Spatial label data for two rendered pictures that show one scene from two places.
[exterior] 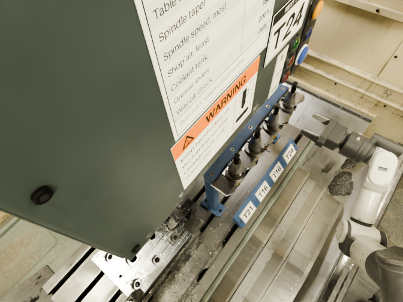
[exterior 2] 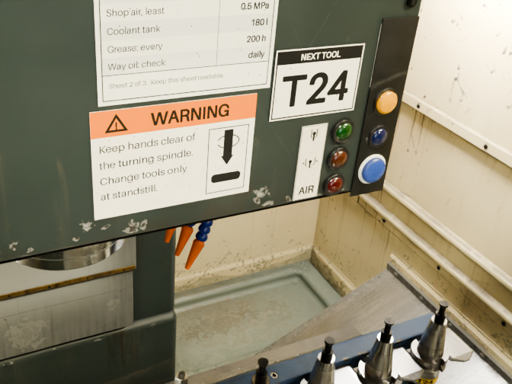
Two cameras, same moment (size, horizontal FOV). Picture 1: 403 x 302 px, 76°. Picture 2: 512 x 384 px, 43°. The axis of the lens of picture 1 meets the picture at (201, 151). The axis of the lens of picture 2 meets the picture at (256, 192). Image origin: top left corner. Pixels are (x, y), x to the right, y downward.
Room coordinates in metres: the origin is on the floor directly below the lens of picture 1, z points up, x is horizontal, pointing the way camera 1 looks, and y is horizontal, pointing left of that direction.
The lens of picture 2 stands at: (-0.30, -0.23, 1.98)
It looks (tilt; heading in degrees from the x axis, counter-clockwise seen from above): 31 degrees down; 15
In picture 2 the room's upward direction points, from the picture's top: 6 degrees clockwise
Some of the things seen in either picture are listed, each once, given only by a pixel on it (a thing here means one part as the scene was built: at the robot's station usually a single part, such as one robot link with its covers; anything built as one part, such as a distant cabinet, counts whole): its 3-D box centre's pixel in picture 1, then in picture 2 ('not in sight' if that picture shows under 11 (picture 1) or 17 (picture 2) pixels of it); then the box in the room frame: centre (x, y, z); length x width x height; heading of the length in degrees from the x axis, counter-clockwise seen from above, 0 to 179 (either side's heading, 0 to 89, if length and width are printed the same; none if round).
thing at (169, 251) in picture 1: (143, 247); not in sight; (0.19, 0.26, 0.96); 0.29 x 0.23 x 0.05; 135
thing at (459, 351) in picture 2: (295, 96); (452, 347); (0.61, -0.37, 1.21); 0.07 x 0.05 x 0.01; 45
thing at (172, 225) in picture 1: (181, 216); not in sight; (0.29, 0.11, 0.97); 0.13 x 0.03 x 0.15; 135
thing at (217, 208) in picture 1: (211, 193); not in sight; (0.34, -0.02, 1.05); 0.10 x 0.05 x 0.30; 45
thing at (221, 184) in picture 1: (225, 185); not in sight; (0.30, -0.06, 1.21); 0.07 x 0.05 x 0.01; 45
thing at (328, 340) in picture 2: (258, 132); (328, 349); (0.41, -0.17, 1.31); 0.02 x 0.02 x 0.03
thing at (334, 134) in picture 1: (340, 138); not in sight; (0.42, -0.48, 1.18); 0.13 x 0.12 x 0.10; 135
